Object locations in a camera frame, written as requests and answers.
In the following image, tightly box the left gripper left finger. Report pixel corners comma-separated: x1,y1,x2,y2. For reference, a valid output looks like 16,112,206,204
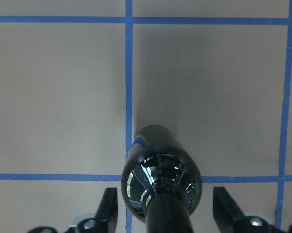
66,187,118,233

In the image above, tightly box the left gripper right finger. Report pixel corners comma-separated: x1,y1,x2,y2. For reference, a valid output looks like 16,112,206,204
213,186,283,233

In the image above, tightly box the dark wine bottle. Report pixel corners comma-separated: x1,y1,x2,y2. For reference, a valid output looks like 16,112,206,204
121,125,202,233

